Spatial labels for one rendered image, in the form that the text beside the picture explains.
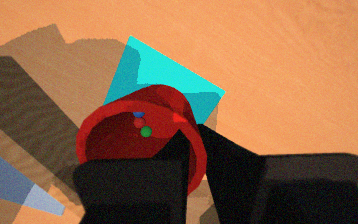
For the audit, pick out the blue marble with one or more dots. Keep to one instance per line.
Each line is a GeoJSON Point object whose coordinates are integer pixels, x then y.
{"type": "Point", "coordinates": [138, 114]}

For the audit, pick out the red marble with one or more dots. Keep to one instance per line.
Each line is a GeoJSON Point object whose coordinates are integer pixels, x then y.
{"type": "Point", "coordinates": [139, 122]}

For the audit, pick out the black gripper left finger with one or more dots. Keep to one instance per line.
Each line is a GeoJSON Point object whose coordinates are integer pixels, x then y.
{"type": "Point", "coordinates": [162, 178]}

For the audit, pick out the green marble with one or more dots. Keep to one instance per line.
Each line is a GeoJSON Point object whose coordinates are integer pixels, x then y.
{"type": "Point", "coordinates": [146, 131]}

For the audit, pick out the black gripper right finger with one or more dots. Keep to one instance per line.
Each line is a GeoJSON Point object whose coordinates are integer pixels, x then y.
{"type": "Point", "coordinates": [240, 180]}

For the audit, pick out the red cup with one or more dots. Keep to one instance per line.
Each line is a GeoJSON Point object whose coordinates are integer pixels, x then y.
{"type": "Point", "coordinates": [109, 132]}

